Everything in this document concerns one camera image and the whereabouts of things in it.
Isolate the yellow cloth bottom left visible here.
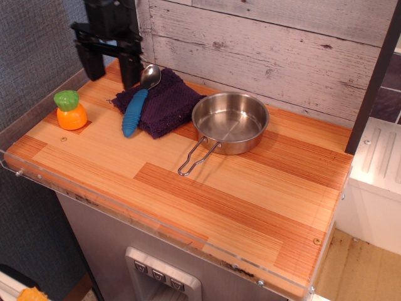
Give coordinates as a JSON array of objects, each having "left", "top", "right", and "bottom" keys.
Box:
[{"left": 16, "top": 287, "right": 49, "bottom": 301}]

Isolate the dark right upright post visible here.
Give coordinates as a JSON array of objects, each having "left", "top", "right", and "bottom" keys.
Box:
[{"left": 345, "top": 1, "right": 400, "bottom": 155}]

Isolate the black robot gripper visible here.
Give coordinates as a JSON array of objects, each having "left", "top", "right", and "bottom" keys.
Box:
[{"left": 71, "top": 1, "right": 143, "bottom": 90}]

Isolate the purple knitted cloth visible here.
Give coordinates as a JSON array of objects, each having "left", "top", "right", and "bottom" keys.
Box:
[{"left": 112, "top": 68, "right": 204, "bottom": 139}]

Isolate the blue handled metal spoon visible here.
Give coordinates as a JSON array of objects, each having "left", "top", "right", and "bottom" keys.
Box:
[{"left": 122, "top": 64, "right": 162, "bottom": 138}]

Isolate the dark left upright post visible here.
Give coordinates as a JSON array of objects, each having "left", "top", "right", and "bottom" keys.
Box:
[{"left": 130, "top": 0, "right": 144, "bottom": 73}]

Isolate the dark upright post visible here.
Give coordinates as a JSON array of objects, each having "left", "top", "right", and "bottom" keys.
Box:
[
  {"left": 345, "top": 1, "right": 400, "bottom": 155},
  {"left": 130, "top": 0, "right": 144, "bottom": 73}
]

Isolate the grey toy fridge cabinet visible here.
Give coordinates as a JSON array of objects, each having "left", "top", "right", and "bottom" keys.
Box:
[{"left": 57, "top": 193, "right": 284, "bottom": 300}]

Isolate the silver dispenser button panel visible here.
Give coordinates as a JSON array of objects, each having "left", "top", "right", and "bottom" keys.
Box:
[{"left": 125, "top": 246, "right": 202, "bottom": 300}]

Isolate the orange toy carrot green top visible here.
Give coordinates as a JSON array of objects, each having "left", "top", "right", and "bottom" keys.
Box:
[{"left": 53, "top": 90, "right": 88, "bottom": 130}]

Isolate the stainless steel pan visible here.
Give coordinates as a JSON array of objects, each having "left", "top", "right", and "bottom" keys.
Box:
[{"left": 178, "top": 92, "right": 270, "bottom": 176}]

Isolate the white cabinet at right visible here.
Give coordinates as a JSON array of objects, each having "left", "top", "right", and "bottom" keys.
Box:
[{"left": 335, "top": 118, "right": 400, "bottom": 254}]

